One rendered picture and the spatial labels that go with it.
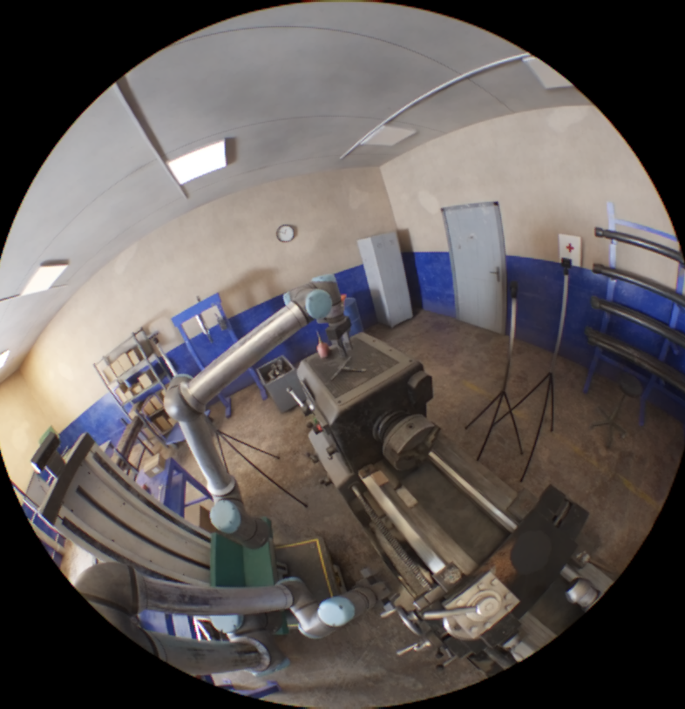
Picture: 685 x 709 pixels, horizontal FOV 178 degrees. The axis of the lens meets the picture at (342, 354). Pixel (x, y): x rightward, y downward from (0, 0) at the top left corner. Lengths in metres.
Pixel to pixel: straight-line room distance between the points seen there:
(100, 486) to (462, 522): 1.48
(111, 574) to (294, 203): 4.38
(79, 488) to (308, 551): 1.42
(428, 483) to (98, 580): 1.33
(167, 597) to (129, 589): 0.09
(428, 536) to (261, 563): 0.78
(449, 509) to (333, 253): 4.08
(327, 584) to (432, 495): 0.92
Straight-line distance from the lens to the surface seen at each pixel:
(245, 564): 1.29
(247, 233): 4.00
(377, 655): 2.04
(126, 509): 0.97
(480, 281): 3.97
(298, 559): 1.78
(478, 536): 1.24
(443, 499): 1.27
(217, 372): 0.67
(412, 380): 0.99
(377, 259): 4.12
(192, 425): 0.90
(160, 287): 4.21
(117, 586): 0.55
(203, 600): 0.63
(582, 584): 0.97
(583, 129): 3.52
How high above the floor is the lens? 1.91
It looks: 28 degrees down
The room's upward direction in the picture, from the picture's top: 18 degrees counter-clockwise
